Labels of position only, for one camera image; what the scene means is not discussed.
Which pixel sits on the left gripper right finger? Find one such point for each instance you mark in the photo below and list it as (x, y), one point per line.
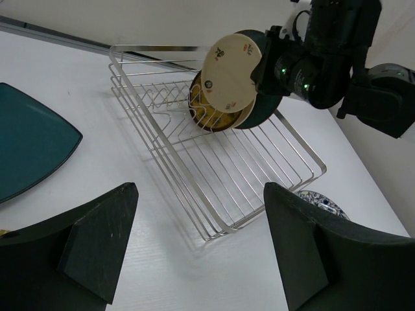
(329, 263)

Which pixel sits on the square teal plate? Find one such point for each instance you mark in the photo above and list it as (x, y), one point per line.
(35, 142)

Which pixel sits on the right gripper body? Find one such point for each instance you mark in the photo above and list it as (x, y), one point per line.
(311, 56)

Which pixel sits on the round teal plate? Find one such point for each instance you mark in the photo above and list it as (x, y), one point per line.
(265, 105)

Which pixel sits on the wire dish rack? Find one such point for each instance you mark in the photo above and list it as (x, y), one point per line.
(216, 177)

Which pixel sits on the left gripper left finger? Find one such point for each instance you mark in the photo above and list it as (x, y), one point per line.
(71, 261)

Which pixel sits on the blue floral white plate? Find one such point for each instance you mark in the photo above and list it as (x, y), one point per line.
(321, 201)

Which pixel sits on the plain cream plate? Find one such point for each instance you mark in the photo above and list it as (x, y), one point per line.
(245, 113)

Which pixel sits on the cream plate with characters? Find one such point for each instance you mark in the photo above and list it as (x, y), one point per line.
(226, 71)

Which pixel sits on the yellow plate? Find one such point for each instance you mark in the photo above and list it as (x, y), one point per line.
(2, 232)

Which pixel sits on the brown gold patterned plate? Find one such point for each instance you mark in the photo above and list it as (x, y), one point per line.
(210, 116)

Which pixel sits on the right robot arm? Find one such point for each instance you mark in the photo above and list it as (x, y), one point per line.
(382, 98)

